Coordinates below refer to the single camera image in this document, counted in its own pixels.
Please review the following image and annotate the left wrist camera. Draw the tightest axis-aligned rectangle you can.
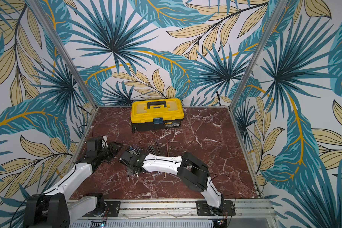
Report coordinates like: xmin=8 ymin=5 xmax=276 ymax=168
xmin=86 ymin=137 xmax=107 ymax=151

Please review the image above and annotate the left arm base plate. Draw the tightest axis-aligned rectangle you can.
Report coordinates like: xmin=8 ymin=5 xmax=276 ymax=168
xmin=82 ymin=200 xmax=121 ymax=218

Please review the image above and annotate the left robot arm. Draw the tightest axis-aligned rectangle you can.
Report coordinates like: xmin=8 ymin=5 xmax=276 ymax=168
xmin=22 ymin=136 xmax=123 ymax=228

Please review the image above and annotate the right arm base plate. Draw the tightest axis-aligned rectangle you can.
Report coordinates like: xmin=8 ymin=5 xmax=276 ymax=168
xmin=196 ymin=200 xmax=236 ymax=216

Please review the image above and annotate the dark blue pencil right group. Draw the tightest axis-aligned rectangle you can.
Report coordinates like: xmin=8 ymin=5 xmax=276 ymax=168
xmin=156 ymin=141 xmax=161 ymax=156

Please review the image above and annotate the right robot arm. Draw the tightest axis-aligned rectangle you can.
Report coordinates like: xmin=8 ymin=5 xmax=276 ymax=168
xmin=120 ymin=151 xmax=224 ymax=210

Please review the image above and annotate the yellow black toolbox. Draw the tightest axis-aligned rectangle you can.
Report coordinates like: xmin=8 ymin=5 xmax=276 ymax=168
xmin=131 ymin=98 xmax=184 ymax=133

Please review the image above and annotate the dark blue capped pencil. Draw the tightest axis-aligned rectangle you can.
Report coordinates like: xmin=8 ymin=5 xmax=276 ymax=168
xmin=148 ymin=145 xmax=155 ymax=155

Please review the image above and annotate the aluminium front rail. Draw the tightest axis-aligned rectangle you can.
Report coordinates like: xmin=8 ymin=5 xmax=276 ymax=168
xmin=34 ymin=199 xmax=277 ymax=220

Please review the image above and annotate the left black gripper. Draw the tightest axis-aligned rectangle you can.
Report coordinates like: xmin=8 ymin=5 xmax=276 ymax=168
xmin=98 ymin=141 xmax=124 ymax=162

